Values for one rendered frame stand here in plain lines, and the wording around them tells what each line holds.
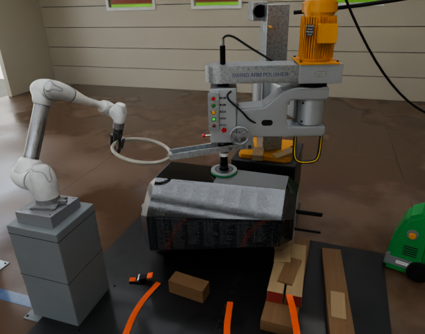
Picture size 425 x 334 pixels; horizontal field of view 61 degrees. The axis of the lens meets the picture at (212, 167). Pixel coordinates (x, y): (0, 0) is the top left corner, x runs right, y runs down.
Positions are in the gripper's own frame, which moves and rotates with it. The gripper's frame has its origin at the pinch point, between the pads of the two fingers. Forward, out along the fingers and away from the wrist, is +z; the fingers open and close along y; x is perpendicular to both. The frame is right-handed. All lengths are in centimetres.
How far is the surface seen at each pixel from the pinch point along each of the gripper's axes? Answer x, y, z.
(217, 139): 4, 81, -35
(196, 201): -14, 79, 12
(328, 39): 12, 137, -121
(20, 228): -92, -13, 26
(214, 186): -5, 89, 0
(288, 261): -6, 160, 42
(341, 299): -25, 202, 45
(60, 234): -89, 15, 22
